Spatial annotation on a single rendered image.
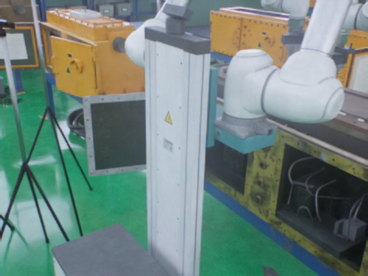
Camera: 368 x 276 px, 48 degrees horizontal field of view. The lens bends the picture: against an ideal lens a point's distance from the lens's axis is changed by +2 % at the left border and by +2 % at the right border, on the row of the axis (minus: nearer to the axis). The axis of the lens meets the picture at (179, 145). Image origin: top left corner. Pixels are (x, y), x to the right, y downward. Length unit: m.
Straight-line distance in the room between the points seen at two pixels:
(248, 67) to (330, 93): 0.27
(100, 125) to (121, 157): 0.28
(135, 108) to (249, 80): 1.42
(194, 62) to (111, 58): 2.96
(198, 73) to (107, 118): 1.36
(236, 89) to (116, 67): 3.04
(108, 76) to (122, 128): 1.68
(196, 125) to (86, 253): 0.79
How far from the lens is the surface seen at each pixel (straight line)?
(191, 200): 1.61
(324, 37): 1.38
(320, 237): 2.24
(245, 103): 1.40
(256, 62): 1.39
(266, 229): 2.52
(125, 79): 4.45
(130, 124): 2.72
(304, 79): 1.32
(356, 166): 1.94
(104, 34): 4.31
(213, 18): 6.64
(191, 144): 1.50
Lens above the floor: 2.04
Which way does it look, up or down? 25 degrees down
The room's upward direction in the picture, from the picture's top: 1 degrees clockwise
